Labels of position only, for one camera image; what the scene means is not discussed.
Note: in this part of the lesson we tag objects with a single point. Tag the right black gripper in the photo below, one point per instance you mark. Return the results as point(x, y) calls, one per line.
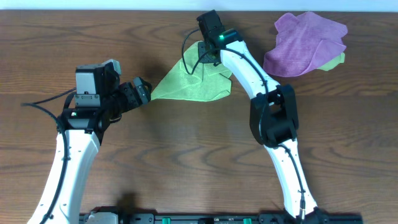
point(201, 53)

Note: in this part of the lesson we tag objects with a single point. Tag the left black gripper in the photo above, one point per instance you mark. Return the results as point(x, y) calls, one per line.
point(134, 98)

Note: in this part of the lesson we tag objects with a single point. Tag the green microfiber cloth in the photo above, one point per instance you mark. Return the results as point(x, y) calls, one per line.
point(185, 81)

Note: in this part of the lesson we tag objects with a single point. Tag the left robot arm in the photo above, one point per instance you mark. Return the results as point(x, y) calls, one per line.
point(80, 134)

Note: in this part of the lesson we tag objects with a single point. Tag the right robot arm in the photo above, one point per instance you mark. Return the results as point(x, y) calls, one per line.
point(273, 116)

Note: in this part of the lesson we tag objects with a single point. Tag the purple microfiber cloth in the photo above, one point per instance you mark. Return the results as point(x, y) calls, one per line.
point(304, 43)

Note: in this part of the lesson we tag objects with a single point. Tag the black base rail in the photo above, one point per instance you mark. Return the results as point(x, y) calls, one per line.
point(217, 219)

